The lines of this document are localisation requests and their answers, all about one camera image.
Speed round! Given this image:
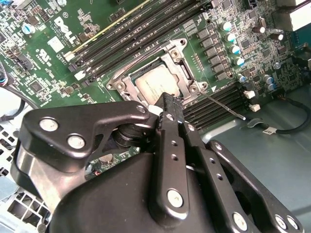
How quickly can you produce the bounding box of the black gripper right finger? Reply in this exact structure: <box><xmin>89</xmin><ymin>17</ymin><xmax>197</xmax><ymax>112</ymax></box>
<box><xmin>173</xmin><ymin>98</ymin><xmax>304</xmax><ymax>233</ymax></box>

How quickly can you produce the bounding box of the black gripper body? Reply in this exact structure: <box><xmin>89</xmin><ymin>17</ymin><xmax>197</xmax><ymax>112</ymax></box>
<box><xmin>50</xmin><ymin>152</ymin><xmax>228</xmax><ymax>233</ymax></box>

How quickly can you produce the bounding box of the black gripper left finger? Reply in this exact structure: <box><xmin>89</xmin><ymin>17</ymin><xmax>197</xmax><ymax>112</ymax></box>
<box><xmin>11</xmin><ymin>92</ymin><xmax>190</xmax><ymax>220</ymax></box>

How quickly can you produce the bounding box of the metal socket cover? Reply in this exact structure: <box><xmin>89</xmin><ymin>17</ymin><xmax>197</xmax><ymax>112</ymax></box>
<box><xmin>121</xmin><ymin>50</ymin><xmax>195</xmax><ymax>105</ymax></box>

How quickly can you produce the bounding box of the CPU with silver top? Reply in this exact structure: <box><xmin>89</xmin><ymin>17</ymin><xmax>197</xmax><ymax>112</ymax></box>
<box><xmin>131</xmin><ymin>69</ymin><xmax>182</xmax><ymax>102</ymax></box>

